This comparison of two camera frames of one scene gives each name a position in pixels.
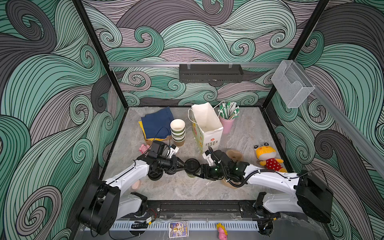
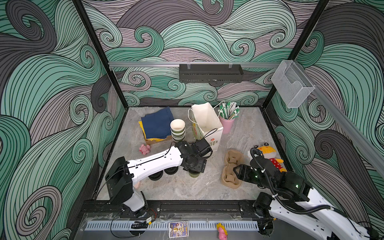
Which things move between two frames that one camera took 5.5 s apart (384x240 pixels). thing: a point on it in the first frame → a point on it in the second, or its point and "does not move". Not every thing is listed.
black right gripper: [207, 175] → [245, 170]
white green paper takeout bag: [207, 128] does not move
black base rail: [201, 209] does not move
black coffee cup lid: [155, 175] does not move
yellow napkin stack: [145, 136] does not move
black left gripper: [174, 165] → [202, 165]
